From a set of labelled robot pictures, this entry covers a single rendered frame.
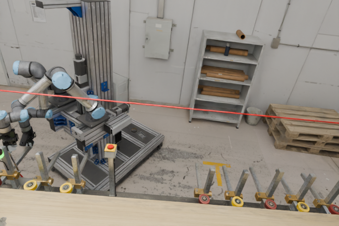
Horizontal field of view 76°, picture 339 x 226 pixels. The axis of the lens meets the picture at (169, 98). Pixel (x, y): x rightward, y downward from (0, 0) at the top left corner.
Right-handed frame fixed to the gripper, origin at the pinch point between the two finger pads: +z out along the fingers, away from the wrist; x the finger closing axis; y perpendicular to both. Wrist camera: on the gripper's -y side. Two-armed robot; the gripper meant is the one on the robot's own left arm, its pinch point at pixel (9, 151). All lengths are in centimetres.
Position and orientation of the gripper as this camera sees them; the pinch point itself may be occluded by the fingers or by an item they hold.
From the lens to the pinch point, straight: 208.3
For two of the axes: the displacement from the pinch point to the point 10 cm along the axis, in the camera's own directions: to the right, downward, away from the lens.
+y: 9.4, -0.8, 3.3
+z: -1.0, 8.6, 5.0
